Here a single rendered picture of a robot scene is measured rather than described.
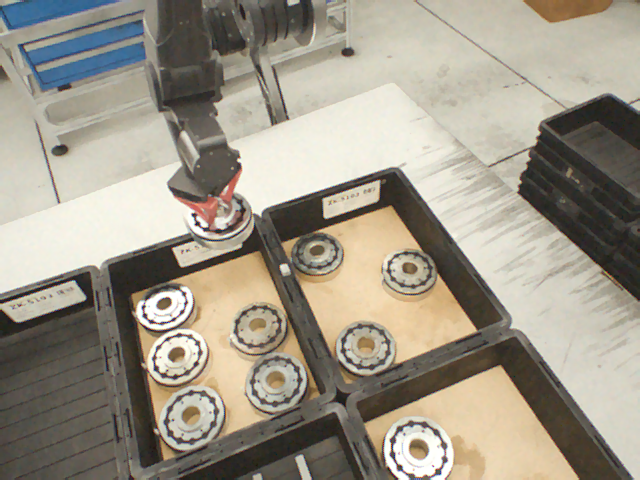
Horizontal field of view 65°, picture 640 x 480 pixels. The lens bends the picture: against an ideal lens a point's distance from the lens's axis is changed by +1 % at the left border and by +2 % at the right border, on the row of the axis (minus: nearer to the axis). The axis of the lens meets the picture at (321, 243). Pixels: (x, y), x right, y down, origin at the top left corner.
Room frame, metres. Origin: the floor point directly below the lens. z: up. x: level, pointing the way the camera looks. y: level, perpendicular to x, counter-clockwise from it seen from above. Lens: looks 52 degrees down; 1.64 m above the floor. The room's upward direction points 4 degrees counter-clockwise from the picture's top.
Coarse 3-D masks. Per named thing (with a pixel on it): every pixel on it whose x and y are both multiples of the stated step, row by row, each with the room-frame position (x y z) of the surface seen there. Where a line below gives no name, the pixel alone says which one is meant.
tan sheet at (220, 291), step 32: (256, 256) 0.62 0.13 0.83; (192, 288) 0.55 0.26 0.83; (224, 288) 0.54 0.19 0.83; (256, 288) 0.54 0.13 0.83; (224, 320) 0.47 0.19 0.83; (288, 320) 0.46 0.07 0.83; (224, 352) 0.41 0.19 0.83; (288, 352) 0.40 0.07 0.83; (224, 384) 0.35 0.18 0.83; (256, 416) 0.29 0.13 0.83
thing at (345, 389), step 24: (312, 192) 0.69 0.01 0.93; (264, 216) 0.63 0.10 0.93; (432, 216) 0.60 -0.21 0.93; (288, 264) 0.52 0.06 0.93; (480, 288) 0.44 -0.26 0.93; (312, 312) 0.42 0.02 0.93; (504, 312) 0.39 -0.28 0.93; (480, 336) 0.36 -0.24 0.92; (408, 360) 0.32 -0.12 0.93; (336, 384) 0.29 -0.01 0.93; (360, 384) 0.29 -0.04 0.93
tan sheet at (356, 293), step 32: (352, 224) 0.68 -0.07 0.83; (384, 224) 0.67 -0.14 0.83; (288, 256) 0.61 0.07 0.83; (352, 256) 0.60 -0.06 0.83; (384, 256) 0.59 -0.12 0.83; (320, 288) 0.53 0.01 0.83; (352, 288) 0.52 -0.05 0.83; (320, 320) 0.46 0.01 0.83; (352, 320) 0.45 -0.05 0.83; (384, 320) 0.45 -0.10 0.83; (416, 320) 0.44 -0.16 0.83; (448, 320) 0.44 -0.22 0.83; (416, 352) 0.38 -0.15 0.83
